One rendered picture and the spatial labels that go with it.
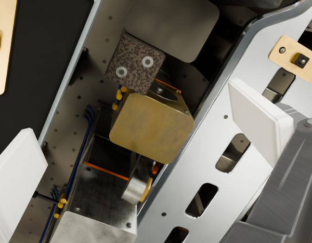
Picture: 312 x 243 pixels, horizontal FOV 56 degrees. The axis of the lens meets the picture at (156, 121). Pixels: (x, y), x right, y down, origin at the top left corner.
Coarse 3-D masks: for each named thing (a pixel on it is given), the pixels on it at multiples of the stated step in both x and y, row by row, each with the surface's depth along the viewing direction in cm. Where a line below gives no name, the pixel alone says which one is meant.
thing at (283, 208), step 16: (304, 128) 12; (288, 144) 11; (304, 144) 11; (288, 160) 10; (304, 160) 10; (272, 176) 9; (288, 176) 9; (304, 176) 9; (272, 192) 9; (288, 192) 9; (304, 192) 9; (256, 208) 8; (272, 208) 8; (288, 208) 8; (304, 208) 8; (240, 224) 7; (256, 224) 8; (272, 224) 8; (288, 224) 8; (304, 224) 9; (240, 240) 7; (256, 240) 7; (272, 240) 7; (288, 240) 7; (304, 240) 9
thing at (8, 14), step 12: (0, 0) 22; (12, 0) 22; (0, 12) 22; (12, 12) 22; (0, 24) 23; (12, 24) 23; (0, 36) 23; (12, 36) 23; (0, 48) 23; (0, 60) 24; (0, 72) 24; (0, 84) 24
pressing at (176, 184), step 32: (256, 32) 40; (288, 32) 41; (224, 64) 42; (256, 64) 42; (224, 96) 44; (288, 96) 44; (224, 128) 46; (192, 160) 47; (256, 160) 48; (160, 192) 49; (192, 192) 50; (224, 192) 50; (256, 192) 51; (160, 224) 52; (192, 224) 52; (224, 224) 53
